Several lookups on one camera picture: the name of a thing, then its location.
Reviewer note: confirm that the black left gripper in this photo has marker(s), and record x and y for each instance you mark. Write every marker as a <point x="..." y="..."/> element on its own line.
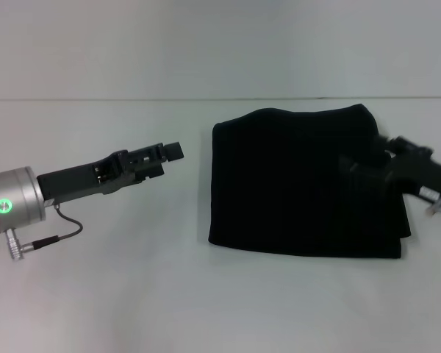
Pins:
<point x="73" y="182"/>

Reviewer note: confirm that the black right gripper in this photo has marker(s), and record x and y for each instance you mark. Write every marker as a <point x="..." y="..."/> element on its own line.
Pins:
<point x="426" y="173"/>

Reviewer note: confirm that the black shirt with white print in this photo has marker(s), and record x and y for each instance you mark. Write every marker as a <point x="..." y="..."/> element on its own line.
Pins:
<point x="297" y="184"/>

